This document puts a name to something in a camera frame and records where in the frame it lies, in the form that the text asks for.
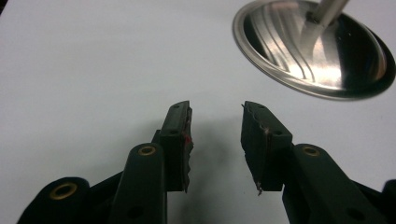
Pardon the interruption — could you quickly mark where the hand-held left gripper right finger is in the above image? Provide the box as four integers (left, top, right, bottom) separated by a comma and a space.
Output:
240, 100, 387, 224

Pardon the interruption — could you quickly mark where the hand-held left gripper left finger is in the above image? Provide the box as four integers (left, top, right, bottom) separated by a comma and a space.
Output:
108, 100, 194, 224

